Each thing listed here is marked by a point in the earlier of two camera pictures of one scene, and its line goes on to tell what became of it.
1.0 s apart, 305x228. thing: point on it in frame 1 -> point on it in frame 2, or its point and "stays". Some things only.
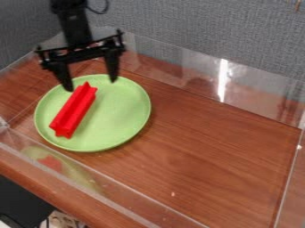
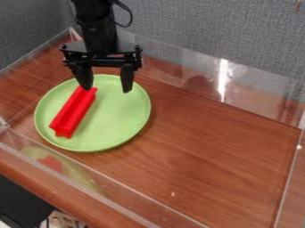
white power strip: [59, 220] stays
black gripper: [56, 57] -> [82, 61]
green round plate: [114, 119] stays
